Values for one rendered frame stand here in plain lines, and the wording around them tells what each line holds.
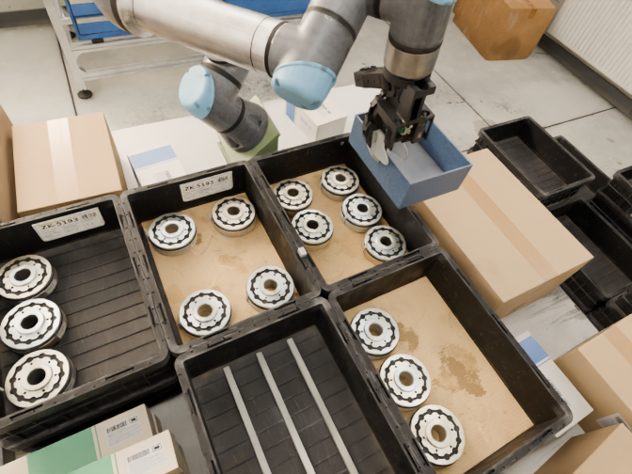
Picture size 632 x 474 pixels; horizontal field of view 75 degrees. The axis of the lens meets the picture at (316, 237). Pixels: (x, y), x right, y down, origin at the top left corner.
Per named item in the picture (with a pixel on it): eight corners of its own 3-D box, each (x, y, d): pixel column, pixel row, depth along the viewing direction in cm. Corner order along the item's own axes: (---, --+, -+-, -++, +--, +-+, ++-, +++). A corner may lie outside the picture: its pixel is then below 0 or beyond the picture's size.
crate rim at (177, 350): (120, 199, 90) (118, 192, 89) (247, 165, 101) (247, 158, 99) (173, 361, 72) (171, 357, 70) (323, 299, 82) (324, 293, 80)
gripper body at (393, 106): (387, 154, 67) (402, 93, 57) (363, 121, 71) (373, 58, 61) (427, 142, 69) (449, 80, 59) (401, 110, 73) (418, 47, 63)
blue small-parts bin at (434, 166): (347, 140, 87) (355, 114, 81) (404, 126, 92) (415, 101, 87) (398, 209, 77) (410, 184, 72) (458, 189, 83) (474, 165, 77)
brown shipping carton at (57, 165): (38, 169, 118) (11, 125, 105) (118, 154, 125) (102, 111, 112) (46, 251, 104) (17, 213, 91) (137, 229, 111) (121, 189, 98)
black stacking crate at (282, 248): (132, 225, 98) (119, 194, 89) (247, 191, 109) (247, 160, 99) (181, 376, 80) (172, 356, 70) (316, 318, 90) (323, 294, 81)
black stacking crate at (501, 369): (318, 319, 90) (325, 295, 81) (424, 273, 101) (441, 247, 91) (421, 512, 72) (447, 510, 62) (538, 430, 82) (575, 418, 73)
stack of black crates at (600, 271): (490, 260, 189) (529, 214, 162) (535, 241, 199) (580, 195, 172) (551, 336, 170) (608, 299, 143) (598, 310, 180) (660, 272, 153)
